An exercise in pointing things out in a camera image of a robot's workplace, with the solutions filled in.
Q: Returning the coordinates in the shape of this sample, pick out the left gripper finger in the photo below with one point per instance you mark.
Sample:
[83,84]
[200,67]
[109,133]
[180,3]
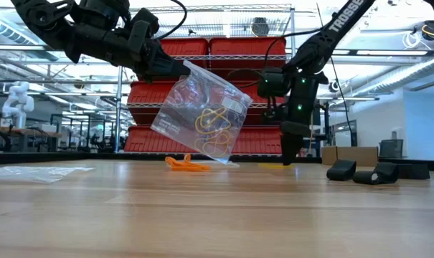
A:
[159,77]
[170,64]

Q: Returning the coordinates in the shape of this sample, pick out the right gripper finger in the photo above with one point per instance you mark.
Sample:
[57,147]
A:
[297,147]
[287,148]

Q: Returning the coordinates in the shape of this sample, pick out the black clip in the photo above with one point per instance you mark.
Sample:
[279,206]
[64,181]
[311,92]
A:
[340,171]
[387,172]

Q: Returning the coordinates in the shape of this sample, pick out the wide black rubber band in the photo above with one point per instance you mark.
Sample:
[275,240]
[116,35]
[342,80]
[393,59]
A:
[415,172]

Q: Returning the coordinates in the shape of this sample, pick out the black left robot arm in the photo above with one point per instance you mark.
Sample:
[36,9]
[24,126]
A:
[41,16]

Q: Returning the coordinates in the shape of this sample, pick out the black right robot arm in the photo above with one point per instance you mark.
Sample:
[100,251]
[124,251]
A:
[331,28]

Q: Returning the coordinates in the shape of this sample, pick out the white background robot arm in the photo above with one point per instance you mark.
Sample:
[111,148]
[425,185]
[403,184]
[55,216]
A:
[19,107]

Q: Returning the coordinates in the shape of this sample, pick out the brown cardboard box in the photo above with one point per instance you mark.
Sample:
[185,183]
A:
[363,156]

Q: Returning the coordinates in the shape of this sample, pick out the dark grey round device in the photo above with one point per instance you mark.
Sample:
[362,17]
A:
[260,27]

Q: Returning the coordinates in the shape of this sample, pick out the black mesh waste bin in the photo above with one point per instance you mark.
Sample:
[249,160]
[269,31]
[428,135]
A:
[390,149]

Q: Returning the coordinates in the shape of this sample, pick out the wooden workbench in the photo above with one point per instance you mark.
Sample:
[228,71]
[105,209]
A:
[30,132]

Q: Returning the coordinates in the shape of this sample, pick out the small dark ceiling camera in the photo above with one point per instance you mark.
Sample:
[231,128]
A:
[333,87]

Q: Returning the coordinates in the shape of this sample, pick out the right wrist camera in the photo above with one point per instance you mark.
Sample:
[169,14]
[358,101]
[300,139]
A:
[274,84]

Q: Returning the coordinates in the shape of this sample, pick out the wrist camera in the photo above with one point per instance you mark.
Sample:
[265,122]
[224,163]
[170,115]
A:
[146,16]
[274,84]

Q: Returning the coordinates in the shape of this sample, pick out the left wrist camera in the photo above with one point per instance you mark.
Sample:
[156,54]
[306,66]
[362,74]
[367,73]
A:
[146,16]

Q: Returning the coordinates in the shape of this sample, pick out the silver ventilation duct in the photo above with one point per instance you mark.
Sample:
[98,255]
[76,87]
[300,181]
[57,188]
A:
[399,79]

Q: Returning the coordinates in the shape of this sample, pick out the black aluminium table frame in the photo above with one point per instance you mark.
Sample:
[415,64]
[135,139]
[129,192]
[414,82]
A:
[23,158]

